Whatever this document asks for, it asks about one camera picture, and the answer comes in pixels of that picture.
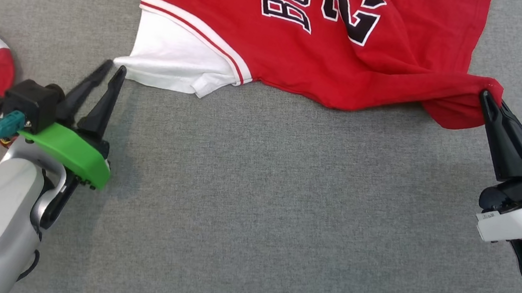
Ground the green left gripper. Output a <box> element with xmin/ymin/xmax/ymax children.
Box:
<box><xmin>11</xmin><ymin>49</ymin><xmax>129</xmax><ymax>193</ymax></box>

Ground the red basketball jersey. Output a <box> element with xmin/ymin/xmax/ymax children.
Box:
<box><xmin>110</xmin><ymin>0</ymin><xmax>517</xmax><ymax>139</ymax></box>

